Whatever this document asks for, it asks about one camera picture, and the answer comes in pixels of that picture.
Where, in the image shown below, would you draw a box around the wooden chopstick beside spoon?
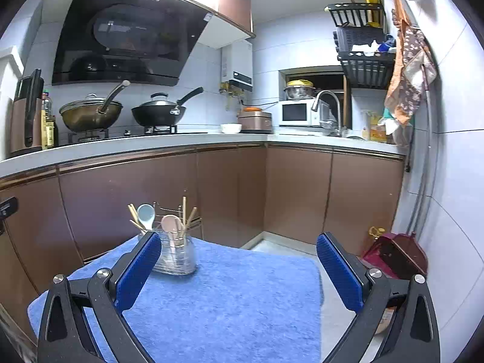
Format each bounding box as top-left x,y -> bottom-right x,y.
127,203 -> 141,225

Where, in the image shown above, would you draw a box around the white microwave oven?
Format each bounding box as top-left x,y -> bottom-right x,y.
278,98 -> 320,127

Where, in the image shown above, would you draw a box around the white bowl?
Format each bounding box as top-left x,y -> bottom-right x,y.
220,123 -> 242,134

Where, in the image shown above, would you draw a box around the bronze wok with lid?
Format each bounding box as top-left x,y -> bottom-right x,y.
59,80 -> 130,133

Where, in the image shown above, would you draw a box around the copper rice cooker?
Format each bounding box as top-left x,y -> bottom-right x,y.
238,106 -> 272,134

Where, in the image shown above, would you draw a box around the steel pot in niche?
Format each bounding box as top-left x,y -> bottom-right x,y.
284,80 -> 315,100

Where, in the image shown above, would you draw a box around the oil bottles on counter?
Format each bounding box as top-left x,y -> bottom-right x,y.
42,91 -> 59,149

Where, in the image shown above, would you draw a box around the blue terry towel mat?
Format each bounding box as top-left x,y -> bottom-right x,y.
27,238 -> 323,362

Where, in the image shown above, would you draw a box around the short wooden chopstick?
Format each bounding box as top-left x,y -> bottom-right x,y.
129,220 -> 146,233

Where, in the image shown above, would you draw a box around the brown base cabinets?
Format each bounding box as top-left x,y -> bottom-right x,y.
1,144 -> 404,332

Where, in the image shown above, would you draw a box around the black range hood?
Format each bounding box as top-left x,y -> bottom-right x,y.
52,0 -> 212,86

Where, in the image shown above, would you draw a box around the black wok with lid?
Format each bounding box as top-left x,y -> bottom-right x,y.
131,87 -> 204,127

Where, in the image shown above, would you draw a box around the gas stove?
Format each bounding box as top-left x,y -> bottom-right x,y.
59,126 -> 208,146

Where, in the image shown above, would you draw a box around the patterned hanging cloth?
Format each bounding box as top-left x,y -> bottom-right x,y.
385,0 -> 437,126

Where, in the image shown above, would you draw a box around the chrome sink faucet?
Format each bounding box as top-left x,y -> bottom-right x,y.
311,90 -> 343,138

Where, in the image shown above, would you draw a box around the pink ceramic spoon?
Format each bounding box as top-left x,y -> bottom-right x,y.
161,215 -> 183,240

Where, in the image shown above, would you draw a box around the dark red dustpan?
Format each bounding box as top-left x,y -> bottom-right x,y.
361,233 -> 428,280

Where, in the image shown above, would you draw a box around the light blue ceramic spoon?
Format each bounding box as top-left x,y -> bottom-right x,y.
137,203 -> 156,231

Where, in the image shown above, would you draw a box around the white water heater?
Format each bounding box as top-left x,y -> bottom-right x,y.
221,39 -> 253,92

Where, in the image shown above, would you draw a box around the yellow oil bottle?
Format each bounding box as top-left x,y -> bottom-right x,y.
362,111 -> 387,143

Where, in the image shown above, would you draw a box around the black dish rack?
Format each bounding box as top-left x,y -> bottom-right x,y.
325,2 -> 395,89

